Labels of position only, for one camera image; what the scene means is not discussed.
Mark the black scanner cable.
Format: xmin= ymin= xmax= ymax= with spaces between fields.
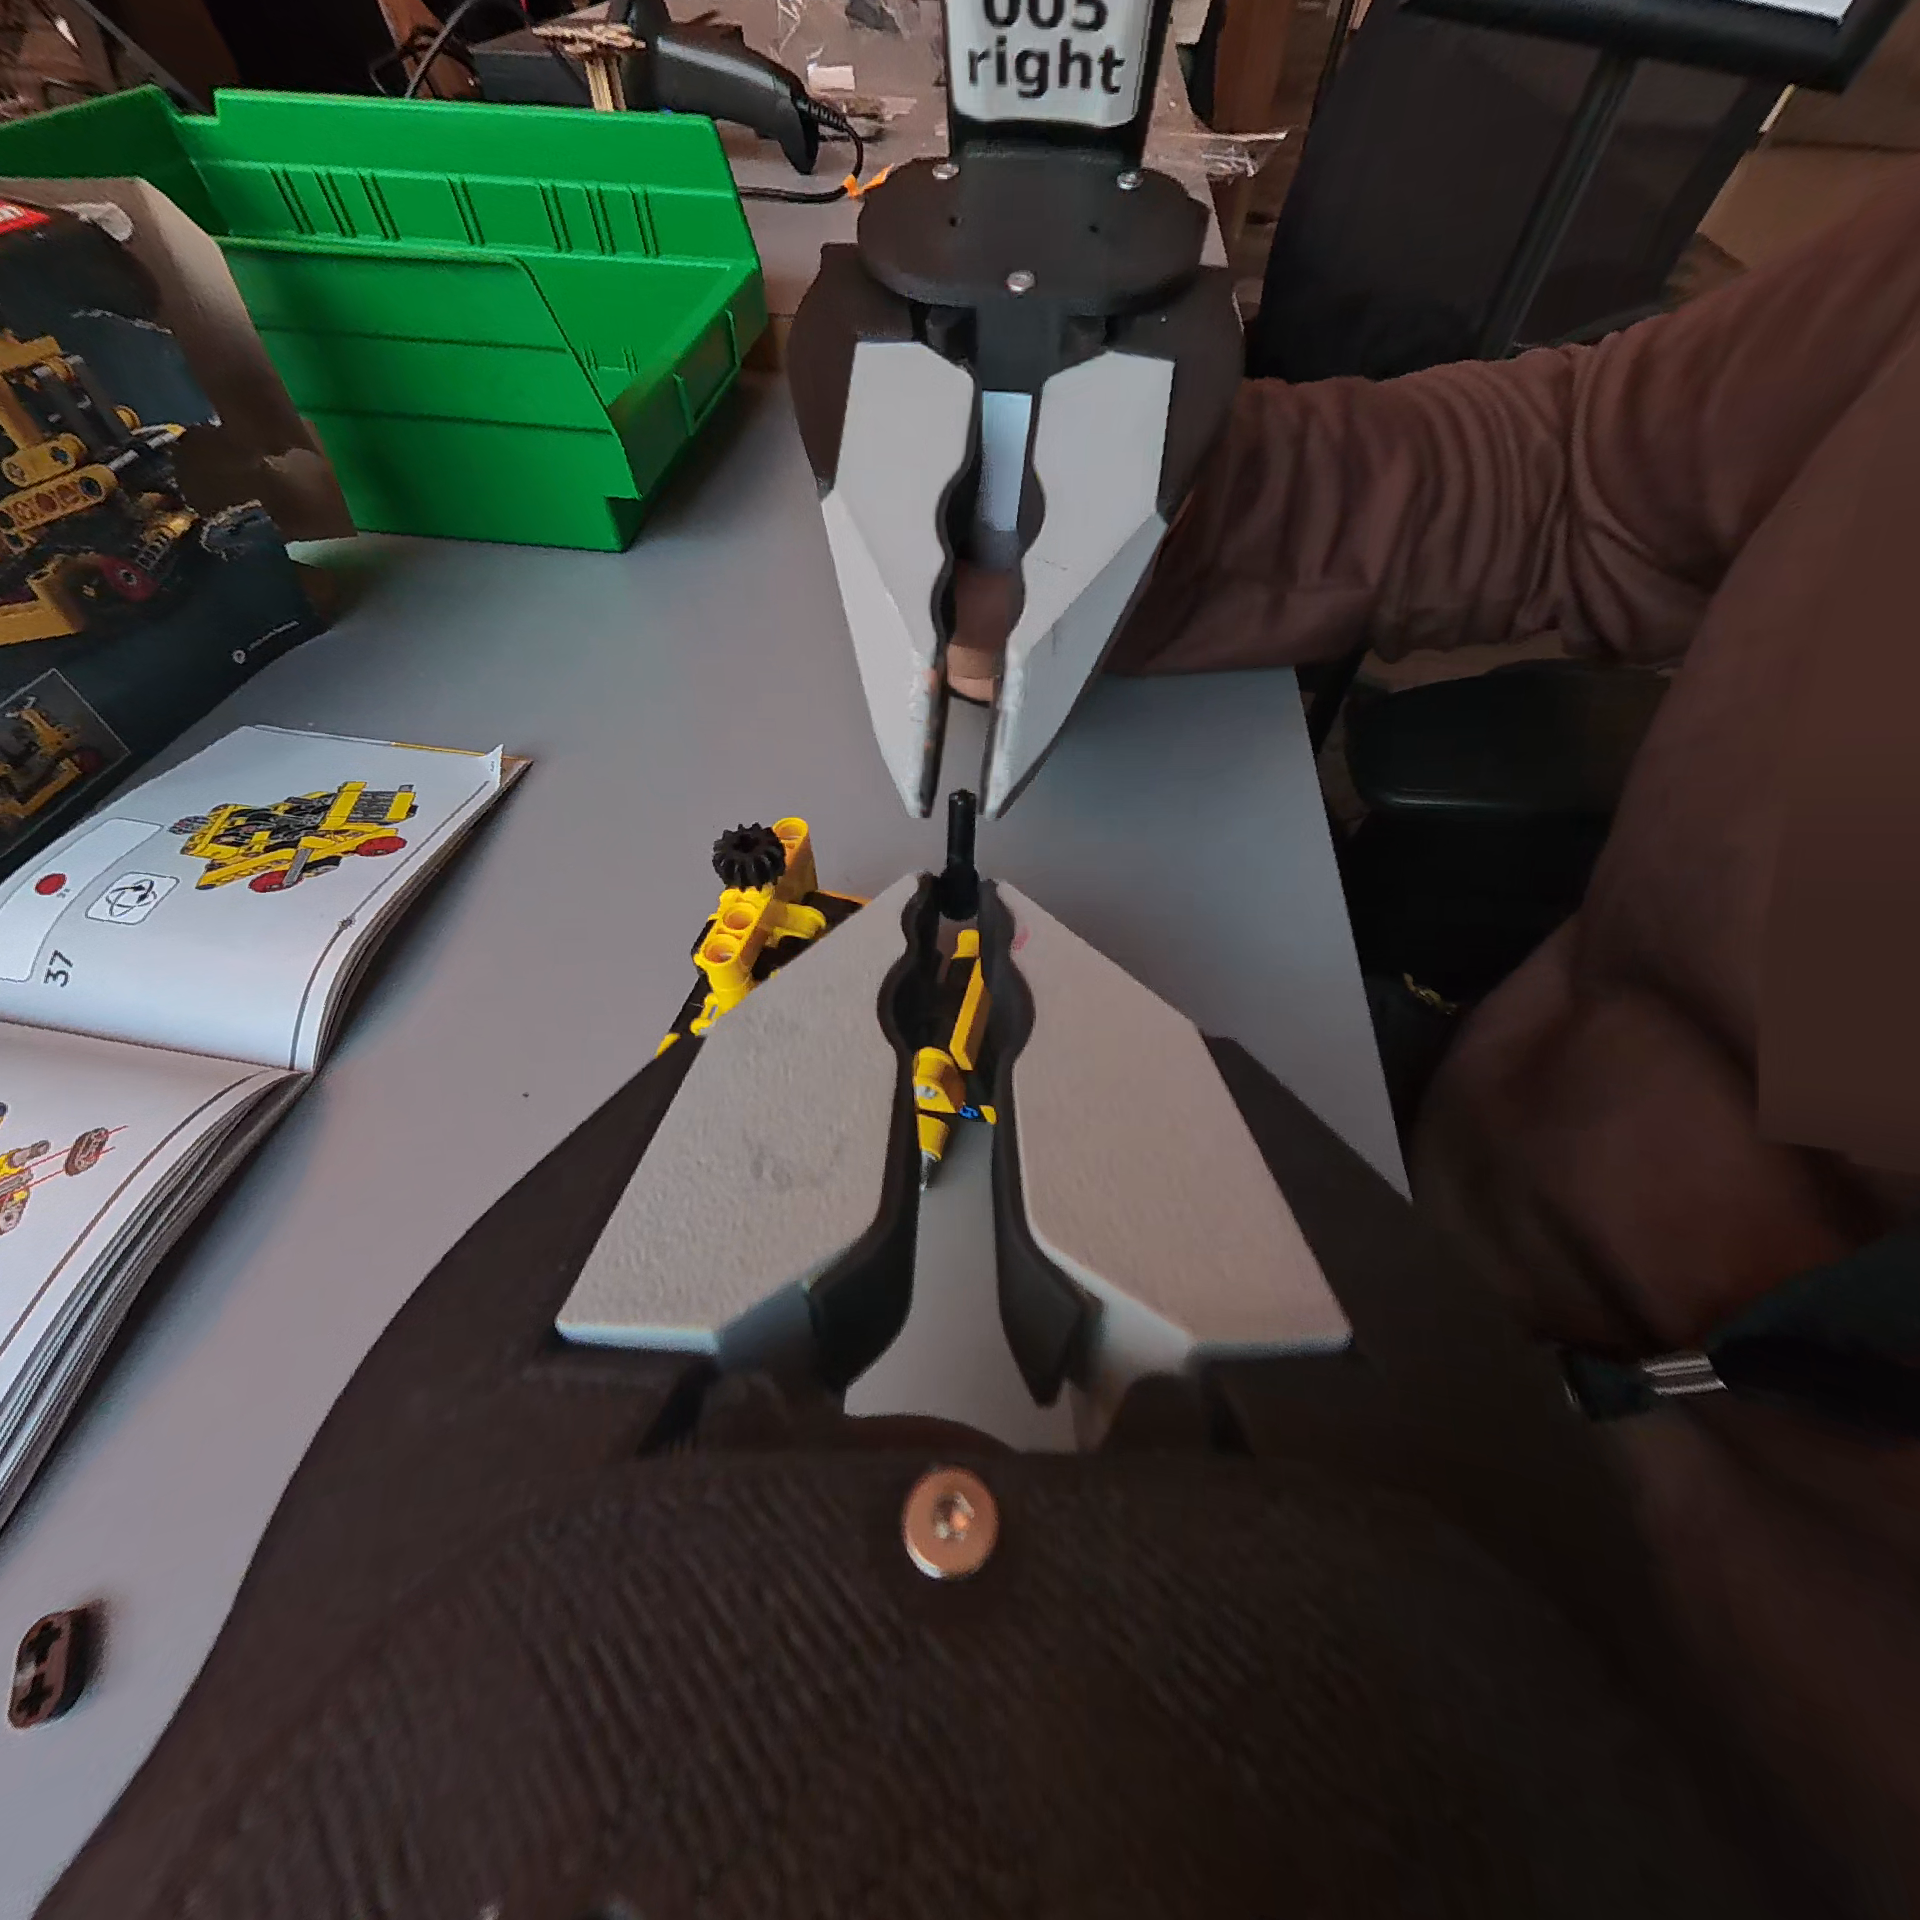
xmin=738 ymin=88 xmax=935 ymax=205

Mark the person's right forearm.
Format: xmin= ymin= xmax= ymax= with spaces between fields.
xmin=1111 ymin=196 xmax=1920 ymax=679

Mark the yellow black lego model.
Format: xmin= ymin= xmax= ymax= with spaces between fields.
xmin=656 ymin=817 xmax=1001 ymax=1198

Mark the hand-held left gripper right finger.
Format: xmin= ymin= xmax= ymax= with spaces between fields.
xmin=983 ymin=879 xmax=1351 ymax=1410

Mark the person's right hand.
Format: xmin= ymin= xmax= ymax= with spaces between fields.
xmin=940 ymin=559 xmax=1039 ymax=709

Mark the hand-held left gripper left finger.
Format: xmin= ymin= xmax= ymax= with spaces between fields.
xmin=556 ymin=867 xmax=921 ymax=1387

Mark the person's brown sweater torso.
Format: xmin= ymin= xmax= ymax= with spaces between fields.
xmin=1410 ymin=497 xmax=1920 ymax=1920

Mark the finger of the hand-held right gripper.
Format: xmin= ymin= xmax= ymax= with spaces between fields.
xmin=981 ymin=350 xmax=1181 ymax=822
xmin=817 ymin=335 xmax=983 ymax=822

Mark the dark lego set box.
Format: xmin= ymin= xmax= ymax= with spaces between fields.
xmin=0 ymin=176 xmax=360 ymax=880

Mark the dark grey flat box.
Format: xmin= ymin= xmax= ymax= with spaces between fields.
xmin=468 ymin=26 xmax=609 ymax=110

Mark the small black lego beam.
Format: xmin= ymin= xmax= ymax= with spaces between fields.
xmin=3 ymin=1600 xmax=111 ymax=1731

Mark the black lanyard strap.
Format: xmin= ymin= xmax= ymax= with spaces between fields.
xmin=1556 ymin=1240 xmax=1920 ymax=1419

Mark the black office chair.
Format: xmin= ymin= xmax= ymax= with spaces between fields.
xmin=1244 ymin=0 xmax=1703 ymax=1200

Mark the open lego instruction booklet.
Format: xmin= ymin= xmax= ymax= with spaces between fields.
xmin=0 ymin=726 xmax=536 ymax=1523

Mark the green plastic bin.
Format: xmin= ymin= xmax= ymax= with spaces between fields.
xmin=0 ymin=85 xmax=769 ymax=555

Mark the black framed sign stand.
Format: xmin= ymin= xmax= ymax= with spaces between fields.
xmin=1401 ymin=0 xmax=1899 ymax=362

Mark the grey barcode scanner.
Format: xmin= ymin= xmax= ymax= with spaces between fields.
xmin=638 ymin=21 xmax=827 ymax=176

